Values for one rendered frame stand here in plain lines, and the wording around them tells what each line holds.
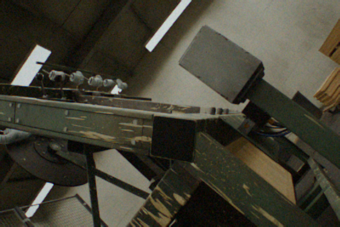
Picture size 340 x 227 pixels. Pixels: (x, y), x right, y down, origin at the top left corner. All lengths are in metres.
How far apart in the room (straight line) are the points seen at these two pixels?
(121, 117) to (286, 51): 6.36
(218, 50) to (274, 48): 6.30
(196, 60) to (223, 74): 0.07
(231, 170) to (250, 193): 0.07
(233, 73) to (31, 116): 0.67
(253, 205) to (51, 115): 0.65
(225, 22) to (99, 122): 6.59
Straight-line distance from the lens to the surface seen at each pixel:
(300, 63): 6.90
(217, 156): 0.66
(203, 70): 0.66
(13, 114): 1.07
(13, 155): 2.15
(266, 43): 6.98
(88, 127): 0.82
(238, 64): 0.65
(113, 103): 1.81
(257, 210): 0.67
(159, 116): 0.69
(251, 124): 0.92
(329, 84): 4.24
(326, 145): 0.67
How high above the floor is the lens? 0.66
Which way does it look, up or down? 17 degrees up
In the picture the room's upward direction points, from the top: 51 degrees counter-clockwise
